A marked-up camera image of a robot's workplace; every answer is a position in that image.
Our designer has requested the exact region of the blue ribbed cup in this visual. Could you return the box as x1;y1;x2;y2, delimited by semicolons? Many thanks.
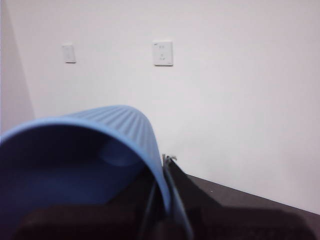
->
0;104;174;240

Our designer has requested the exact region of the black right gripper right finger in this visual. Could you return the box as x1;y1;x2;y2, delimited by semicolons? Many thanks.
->
164;155;316;240

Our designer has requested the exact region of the white wall socket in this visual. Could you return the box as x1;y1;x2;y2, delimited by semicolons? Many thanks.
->
152;40;174;67
61;43;77;64

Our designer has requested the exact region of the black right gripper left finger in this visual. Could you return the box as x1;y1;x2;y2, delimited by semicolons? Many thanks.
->
13;172;158;240

